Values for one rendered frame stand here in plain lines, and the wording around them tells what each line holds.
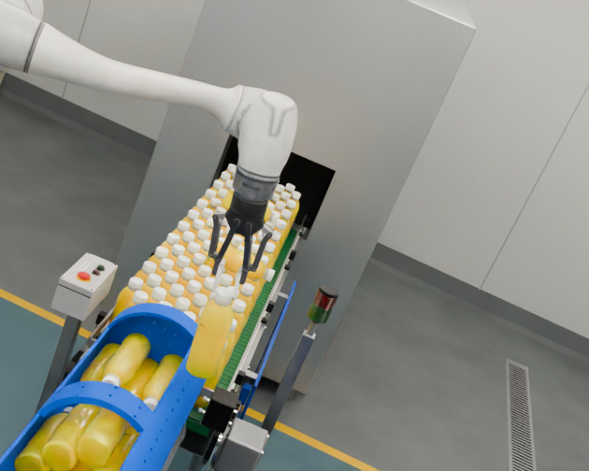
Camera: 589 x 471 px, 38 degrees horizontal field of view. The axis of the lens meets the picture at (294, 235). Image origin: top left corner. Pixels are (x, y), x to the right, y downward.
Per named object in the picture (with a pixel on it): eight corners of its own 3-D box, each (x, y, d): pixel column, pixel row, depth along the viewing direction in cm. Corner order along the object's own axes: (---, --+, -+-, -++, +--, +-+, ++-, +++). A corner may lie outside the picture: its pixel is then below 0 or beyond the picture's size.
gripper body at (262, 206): (227, 192, 172) (217, 233, 176) (267, 206, 172) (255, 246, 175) (237, 182, 179) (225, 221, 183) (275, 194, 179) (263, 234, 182)
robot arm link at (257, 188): (276, 181, 169) (267, 208, 171) (284, 169, 178) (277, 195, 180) (232, 167, 170) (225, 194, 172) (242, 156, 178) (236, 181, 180)
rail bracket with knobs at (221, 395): (192, 425, 231) (204, 395, 227) (198, 411, 237) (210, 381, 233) (225, 439, 230) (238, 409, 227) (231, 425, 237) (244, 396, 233)
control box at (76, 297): (50, 307, 236) (59, 277, 233) (78, 279, 255) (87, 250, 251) (82, 321, 236) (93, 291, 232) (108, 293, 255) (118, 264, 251)
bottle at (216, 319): (204, 358, 197) (224, 288, 190) (222, 375, 192) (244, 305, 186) (179, 363, 192) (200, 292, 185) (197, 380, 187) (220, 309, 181)
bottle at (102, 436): (116, 454, 167) (146, 406, 184) (91, 430, 166) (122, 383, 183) (93, 473, 169) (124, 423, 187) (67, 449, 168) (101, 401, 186)
